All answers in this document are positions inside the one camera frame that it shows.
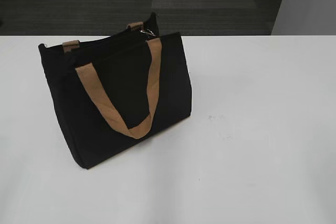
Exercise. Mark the black tote bag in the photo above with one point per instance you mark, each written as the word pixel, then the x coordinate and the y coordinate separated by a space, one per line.
pixel 122 63

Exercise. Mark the silver zipper pull with ring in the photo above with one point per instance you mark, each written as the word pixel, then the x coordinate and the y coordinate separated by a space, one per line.
pixel 148 32

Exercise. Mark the tan front bag handle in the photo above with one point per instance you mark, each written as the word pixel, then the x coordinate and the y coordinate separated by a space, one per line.
pixel 94 89

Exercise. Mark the tan bag handle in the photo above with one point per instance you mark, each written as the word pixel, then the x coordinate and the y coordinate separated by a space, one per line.
pixel 69 45
pixel 94 89

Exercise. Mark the tan rear bag handle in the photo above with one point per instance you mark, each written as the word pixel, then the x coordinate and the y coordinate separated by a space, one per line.
pixel 69 45

